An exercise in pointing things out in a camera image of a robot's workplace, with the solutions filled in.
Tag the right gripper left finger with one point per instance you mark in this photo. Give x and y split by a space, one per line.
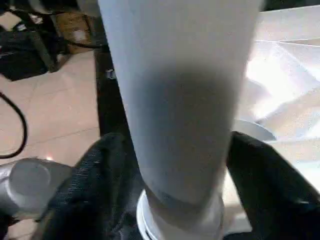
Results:
90 200

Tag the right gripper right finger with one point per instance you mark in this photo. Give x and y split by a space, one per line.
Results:
275 200

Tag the white plastic table top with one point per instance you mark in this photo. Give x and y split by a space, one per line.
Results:
285 75

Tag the white plastic table leg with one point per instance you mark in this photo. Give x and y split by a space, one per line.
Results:
180 75

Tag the dark grey robot body part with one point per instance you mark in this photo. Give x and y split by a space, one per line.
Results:
30 185

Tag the brown cardboard box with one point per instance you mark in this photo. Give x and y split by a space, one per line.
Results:
75 30

